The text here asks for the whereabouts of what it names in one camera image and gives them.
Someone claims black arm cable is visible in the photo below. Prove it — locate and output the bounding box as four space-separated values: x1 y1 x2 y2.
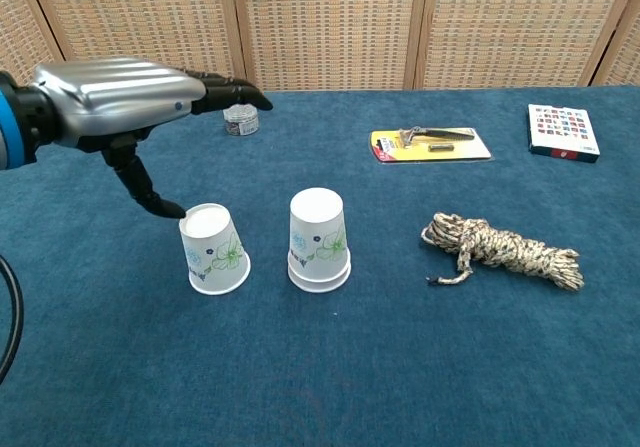
0 255 25 386

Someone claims razor blister pack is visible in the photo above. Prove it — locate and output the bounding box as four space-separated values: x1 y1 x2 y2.
369 126 494 165

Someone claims beige patterned rope bundle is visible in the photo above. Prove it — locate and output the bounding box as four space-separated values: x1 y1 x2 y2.
420 211 585 293

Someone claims woven bamboo folding screen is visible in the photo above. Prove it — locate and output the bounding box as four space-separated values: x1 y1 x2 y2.
0 0 640 92

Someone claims blue carpet table mat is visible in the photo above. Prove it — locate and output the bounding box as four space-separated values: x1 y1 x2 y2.
0 85 640 447

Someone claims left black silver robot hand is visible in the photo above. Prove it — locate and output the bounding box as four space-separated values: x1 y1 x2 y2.
30 56 274 220

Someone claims playing card box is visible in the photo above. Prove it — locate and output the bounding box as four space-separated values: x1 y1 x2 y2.
527 103 601 164

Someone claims small clear plastic jar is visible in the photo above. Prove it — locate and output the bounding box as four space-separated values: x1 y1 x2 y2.
222 104 260 137

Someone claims white floral paper cup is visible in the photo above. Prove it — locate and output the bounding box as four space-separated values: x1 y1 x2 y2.
287 265 352 295
178 202 251 296
287 187 351 284

